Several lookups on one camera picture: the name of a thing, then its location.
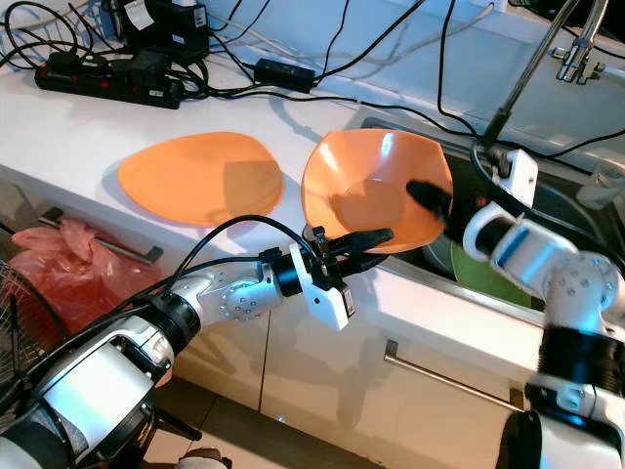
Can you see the black power adapter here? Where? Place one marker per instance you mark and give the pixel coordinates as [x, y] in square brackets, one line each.
[285, 75]

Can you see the steel kitchen sink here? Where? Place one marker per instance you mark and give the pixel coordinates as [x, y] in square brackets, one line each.
[435, 266]

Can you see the orange plate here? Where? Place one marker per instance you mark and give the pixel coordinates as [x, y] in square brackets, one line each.
[200, 176]

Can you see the clear glass cup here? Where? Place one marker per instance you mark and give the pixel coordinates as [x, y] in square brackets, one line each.
[601, 181]

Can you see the black floor fan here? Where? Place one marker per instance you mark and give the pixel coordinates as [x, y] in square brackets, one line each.
[10, 342]

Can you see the green plate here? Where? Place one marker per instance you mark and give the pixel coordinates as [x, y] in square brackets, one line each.
[483, 278]

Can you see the orange bowl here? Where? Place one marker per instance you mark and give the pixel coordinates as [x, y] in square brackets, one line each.
[371, 181]

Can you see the black power strip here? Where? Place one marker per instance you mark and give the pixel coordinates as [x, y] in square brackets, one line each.
[107, 83]

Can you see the white kitchen cabinet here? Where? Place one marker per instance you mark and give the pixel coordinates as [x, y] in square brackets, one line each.
[352, 410]

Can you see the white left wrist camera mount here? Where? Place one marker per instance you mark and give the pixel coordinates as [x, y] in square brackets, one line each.
[327, 293]

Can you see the black charger box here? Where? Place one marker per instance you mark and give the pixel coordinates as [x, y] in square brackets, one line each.
[156, 31]

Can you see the chrome faucet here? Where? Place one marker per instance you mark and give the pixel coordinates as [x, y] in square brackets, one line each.
[581, 54]

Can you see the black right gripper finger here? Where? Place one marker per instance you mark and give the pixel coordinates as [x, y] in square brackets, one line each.
[430, 197]

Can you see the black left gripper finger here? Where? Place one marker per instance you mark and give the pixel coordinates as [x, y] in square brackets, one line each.
[366, 238]

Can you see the red plastic bag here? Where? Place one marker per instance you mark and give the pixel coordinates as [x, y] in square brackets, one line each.
[78, 274]

